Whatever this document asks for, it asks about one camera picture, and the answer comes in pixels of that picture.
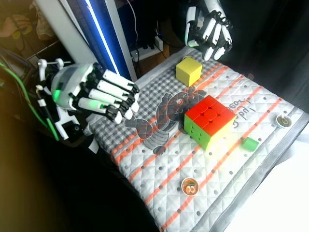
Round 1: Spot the yellow cube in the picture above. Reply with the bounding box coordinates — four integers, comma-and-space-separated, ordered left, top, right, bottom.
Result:
175, 57, 203, 87

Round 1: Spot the Rubik's cube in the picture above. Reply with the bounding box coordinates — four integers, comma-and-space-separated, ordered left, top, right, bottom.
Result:
183, 95, 237, 151

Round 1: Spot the white power strip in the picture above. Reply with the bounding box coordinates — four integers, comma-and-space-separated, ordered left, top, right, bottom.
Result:
130, 35, 165, 62

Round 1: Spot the grey quilt with printed bear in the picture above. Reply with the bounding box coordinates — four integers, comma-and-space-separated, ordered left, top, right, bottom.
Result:
83, 47, 306, 232

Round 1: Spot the toy bowl with eggs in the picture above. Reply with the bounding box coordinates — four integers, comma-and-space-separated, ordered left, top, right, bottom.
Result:
181, 177, 200, 197

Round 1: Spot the green toy cylinder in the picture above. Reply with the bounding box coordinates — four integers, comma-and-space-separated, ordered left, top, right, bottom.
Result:
242, 136, 259, 152

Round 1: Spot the toy bowl with spoon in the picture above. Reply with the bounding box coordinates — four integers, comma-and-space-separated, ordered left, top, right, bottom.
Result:
276, 115, 292, 129

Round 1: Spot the thin green cable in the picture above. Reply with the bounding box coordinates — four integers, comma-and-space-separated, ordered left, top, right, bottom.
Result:
0, 61, 60, 141

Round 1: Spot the white post with blue strip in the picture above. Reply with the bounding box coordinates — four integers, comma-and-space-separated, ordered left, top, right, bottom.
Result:
33, 0, 138, 80

